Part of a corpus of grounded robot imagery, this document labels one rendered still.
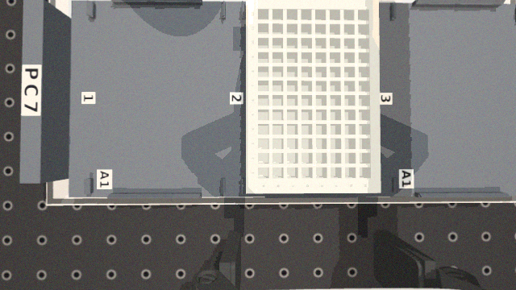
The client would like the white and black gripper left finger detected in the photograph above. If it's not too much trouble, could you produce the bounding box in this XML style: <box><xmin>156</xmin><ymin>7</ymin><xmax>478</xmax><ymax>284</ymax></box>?
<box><xmin>188</xmin><ymin>230</ymin><xmax>241</xmax><ymax>290</ymax></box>

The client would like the white well plate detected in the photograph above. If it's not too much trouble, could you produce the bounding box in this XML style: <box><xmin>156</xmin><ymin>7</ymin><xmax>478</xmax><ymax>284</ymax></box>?
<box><xmin>246</xmin><ymin>0</ymin><xmax>381</xmax><ymax>193</ymax></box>

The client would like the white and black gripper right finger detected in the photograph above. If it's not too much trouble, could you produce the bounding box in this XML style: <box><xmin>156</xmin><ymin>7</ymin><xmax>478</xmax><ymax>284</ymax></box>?
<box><xmin>373</xmin><ymin>230</ymin><xmax>485</xmax><ymax>290</ymax></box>

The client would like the grey plate carrier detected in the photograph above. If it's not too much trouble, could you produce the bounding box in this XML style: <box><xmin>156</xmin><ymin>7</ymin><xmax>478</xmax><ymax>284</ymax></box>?
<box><xmin>19</xmin><ymin>0</ymin><xmax>516</xmax><ymax>198</ymax></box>

